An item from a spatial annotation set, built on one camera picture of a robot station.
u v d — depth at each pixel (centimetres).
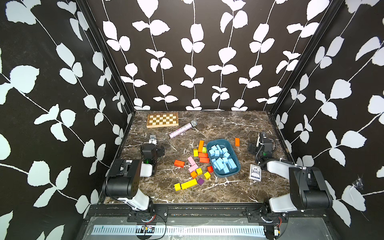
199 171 86
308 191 44
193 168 89
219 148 96
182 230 70
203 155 97
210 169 87
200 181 84
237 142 102
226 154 94
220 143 99
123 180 45
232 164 90
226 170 88
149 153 72
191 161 93
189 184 83
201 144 100
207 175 86
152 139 80
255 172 88
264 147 71
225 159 91
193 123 108
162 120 111
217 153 95
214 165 90
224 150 95
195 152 95
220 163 89
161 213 73
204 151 95
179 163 90
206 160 93
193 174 86
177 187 81
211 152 95
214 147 96
